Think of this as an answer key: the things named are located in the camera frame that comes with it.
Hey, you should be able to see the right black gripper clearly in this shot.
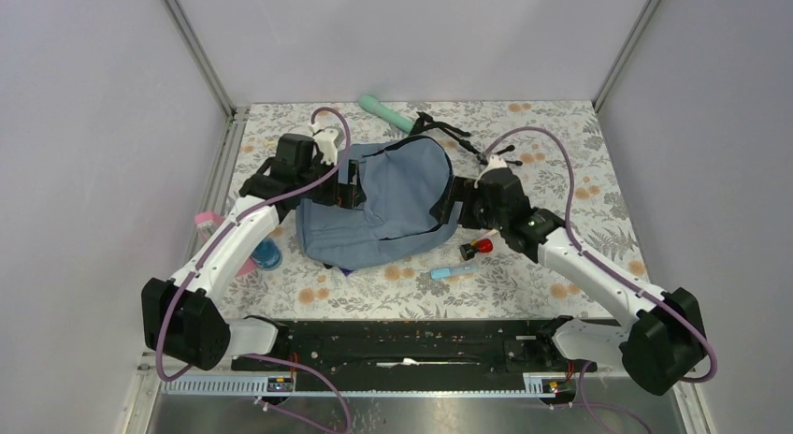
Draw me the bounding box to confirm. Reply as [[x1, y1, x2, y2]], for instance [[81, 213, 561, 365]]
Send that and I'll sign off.
[[428, 175, 507, 232]]

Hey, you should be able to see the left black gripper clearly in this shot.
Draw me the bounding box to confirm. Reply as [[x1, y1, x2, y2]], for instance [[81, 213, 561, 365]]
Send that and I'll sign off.
[[298, 153, 366, 209]]

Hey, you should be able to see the blue grey backpack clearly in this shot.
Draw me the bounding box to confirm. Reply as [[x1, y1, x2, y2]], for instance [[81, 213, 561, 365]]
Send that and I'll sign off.
[[295, 135, 458, 270]]

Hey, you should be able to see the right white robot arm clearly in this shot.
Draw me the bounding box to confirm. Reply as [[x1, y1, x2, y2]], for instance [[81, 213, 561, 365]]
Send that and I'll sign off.
[[430, 167, 716, 396]]

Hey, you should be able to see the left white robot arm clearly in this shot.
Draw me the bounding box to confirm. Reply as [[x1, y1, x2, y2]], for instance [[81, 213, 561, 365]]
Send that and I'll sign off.
[[141, 128, 352, 381]]

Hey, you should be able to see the white orange pen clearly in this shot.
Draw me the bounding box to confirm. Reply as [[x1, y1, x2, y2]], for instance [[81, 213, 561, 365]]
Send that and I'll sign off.
[[472, 229, 498, 244]]

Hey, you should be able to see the red black button toy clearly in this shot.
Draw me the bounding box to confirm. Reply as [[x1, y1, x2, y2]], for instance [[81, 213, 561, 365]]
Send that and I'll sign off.
[[459, 239, 494, 261]]

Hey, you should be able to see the light blue marker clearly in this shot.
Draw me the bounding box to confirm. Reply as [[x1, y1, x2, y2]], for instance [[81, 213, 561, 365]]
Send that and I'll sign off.
[[430, 264, 479, 280]]

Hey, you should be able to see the mint green tube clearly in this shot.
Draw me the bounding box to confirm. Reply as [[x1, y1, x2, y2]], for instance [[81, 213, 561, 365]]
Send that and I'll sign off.
[[358, 94, 414, 134]]

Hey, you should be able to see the floral table mat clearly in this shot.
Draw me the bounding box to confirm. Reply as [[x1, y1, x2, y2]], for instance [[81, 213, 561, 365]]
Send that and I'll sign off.
[[219, 101, 647, 319]]

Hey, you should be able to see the pink metronome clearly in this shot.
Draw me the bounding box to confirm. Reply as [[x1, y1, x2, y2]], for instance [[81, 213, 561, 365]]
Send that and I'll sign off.
[[194, 211, 257, 278]]

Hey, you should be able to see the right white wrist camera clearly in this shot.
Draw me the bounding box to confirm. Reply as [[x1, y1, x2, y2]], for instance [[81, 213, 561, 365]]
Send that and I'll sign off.
[[475, 154, 508, 187]]

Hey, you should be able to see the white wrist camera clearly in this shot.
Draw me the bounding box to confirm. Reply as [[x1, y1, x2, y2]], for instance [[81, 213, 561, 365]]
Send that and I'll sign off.
[[475, 154, 508, 187], [310, 125, 345, 166]]

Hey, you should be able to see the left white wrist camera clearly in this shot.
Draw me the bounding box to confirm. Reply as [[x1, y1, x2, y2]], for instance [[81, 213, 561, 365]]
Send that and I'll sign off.
[[310, 125, 345, 166]]

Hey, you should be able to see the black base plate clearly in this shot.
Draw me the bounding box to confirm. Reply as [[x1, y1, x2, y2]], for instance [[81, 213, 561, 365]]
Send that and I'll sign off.
[[232, 319, 599, 394]]

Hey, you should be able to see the grey slotted cable duct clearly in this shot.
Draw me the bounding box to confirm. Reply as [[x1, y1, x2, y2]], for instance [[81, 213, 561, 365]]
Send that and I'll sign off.
[[161, 373, 561, 398]]

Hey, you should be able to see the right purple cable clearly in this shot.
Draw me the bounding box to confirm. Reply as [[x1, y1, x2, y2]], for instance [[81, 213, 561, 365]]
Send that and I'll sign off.
[[483, 125, 720, 434]]

